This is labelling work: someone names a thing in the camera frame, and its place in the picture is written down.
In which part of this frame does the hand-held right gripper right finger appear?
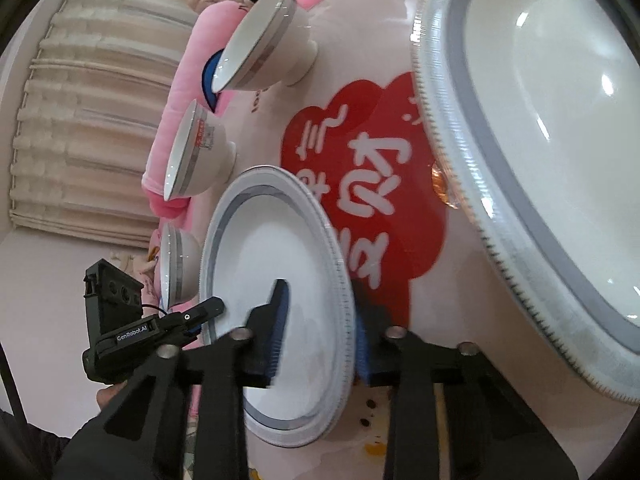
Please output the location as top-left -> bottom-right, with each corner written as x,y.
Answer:
356,300 -> 581,480

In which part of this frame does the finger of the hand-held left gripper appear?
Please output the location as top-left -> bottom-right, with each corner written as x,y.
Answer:
167,297 -> 226,341

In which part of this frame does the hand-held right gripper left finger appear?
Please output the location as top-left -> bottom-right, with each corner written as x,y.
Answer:
52,279 -> 292,480

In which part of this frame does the small white plate grey rim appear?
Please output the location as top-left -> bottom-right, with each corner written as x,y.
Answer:
200,165 -> 357,449

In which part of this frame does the large white plate grey rim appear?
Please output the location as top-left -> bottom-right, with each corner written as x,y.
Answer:
411,0 -> 640,407

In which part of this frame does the person's left forearm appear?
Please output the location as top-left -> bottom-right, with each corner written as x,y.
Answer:
0,382 -> 151,480

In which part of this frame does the beige pleated curtain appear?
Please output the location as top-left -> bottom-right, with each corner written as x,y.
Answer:
9,0 -> 203,248

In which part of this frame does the pink plush toy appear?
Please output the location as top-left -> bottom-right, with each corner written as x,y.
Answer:
141,0 -> 341,218

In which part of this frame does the pink round table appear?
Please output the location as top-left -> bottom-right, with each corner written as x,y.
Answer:
185,0 -> 640,480

